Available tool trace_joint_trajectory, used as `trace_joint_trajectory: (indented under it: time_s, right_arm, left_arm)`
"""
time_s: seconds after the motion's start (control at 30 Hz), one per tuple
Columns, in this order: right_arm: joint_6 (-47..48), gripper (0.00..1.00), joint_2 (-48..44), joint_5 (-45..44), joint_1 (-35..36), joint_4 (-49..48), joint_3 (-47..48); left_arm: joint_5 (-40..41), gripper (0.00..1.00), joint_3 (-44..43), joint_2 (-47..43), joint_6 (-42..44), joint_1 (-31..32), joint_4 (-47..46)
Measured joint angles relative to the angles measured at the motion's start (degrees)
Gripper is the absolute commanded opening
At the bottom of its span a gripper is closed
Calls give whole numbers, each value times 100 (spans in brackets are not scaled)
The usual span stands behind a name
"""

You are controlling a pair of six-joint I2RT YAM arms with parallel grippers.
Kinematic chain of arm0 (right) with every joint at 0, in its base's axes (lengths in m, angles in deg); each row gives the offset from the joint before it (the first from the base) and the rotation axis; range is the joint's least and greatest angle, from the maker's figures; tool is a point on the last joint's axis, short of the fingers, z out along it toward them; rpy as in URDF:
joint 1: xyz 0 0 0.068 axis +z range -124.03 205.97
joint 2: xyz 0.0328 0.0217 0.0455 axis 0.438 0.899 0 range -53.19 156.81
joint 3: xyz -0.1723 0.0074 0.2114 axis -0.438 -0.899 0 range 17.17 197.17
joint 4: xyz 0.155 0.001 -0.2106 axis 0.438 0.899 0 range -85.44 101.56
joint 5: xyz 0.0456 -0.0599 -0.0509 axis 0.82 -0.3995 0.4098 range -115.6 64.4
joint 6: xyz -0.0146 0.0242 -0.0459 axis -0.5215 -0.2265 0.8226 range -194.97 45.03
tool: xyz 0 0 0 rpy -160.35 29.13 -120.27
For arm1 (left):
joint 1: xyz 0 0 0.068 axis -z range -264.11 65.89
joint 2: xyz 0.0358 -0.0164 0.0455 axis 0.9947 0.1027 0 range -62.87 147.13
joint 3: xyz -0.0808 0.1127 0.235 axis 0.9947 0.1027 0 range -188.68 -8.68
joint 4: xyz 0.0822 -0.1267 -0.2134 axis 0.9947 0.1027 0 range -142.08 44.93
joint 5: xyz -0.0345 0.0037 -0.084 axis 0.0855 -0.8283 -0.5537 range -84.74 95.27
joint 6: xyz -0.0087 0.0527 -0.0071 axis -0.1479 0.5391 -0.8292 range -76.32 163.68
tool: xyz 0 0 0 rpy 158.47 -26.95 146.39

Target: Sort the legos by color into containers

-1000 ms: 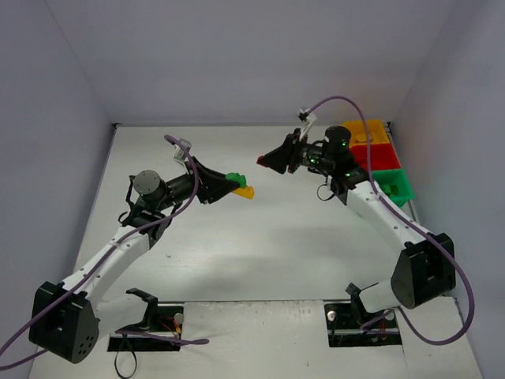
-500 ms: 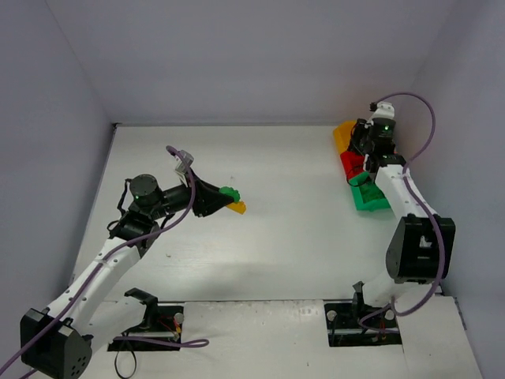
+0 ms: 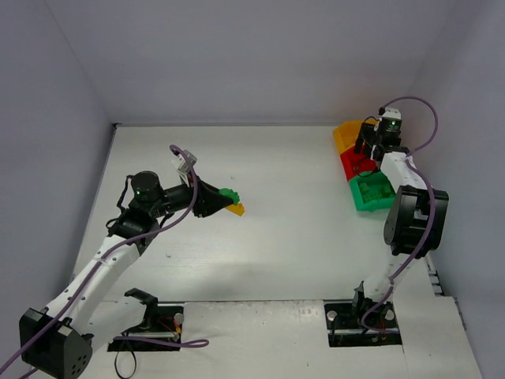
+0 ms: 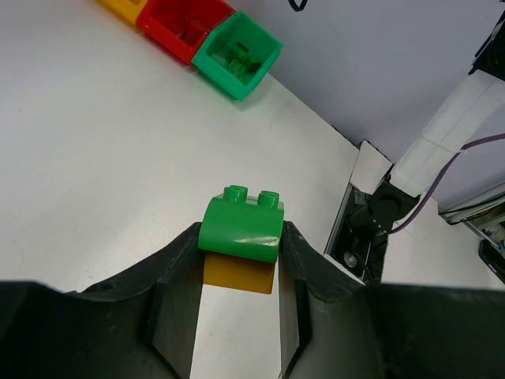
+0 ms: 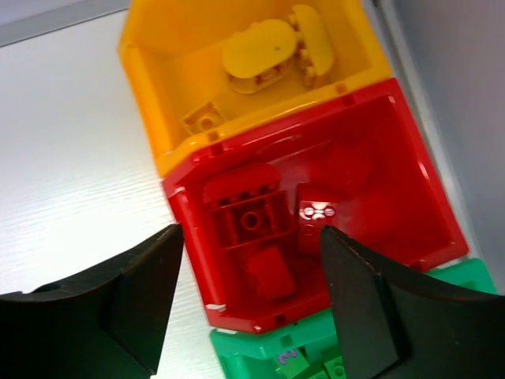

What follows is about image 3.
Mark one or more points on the green lego brick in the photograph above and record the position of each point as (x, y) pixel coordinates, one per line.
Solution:
(369, 192)

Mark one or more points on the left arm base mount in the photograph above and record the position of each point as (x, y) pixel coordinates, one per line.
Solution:
(164, 328)

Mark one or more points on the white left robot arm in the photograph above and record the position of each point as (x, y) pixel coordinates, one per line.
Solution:
(60, 339)

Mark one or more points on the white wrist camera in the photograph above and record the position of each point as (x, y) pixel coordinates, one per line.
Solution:
(390, 113)
(183, 166)

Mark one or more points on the yellow plastic bin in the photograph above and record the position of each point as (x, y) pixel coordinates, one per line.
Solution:
(345, 135)

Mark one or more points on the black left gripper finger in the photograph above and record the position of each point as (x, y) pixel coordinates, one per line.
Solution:
(206, 191)
(211, 206)

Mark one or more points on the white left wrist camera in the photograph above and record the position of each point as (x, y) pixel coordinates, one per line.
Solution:
(183, 166)

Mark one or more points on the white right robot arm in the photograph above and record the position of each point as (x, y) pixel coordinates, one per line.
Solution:
(414, 224)

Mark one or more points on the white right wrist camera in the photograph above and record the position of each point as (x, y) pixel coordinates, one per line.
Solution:
(390, 113)

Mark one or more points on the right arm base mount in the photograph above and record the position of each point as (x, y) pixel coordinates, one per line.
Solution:
(344, 327)

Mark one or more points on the green red yellow lego stack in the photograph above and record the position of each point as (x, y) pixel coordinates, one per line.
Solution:
(236, 207)

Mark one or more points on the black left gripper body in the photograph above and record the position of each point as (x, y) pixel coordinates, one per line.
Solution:
(200, 198)

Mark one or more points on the red plastic bin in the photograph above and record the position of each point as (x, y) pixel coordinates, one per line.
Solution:
(356, 164)

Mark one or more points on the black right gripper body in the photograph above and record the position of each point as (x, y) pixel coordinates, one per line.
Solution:
(365, 136)

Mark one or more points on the green plastic bin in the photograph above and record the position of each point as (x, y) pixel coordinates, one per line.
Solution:
(387, 195)

